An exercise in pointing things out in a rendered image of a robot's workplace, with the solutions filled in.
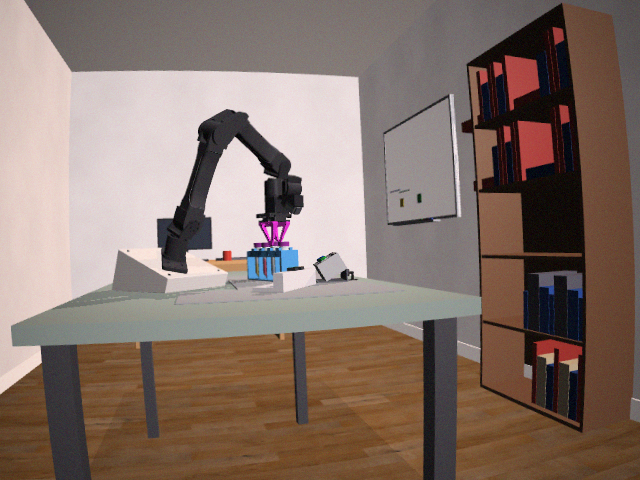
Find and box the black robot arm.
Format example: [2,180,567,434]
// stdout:
[161,109,304,274]

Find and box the blue tube rack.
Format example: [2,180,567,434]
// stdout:
[247,247,299,282]

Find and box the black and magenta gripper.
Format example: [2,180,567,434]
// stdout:
[256,195,292,246]

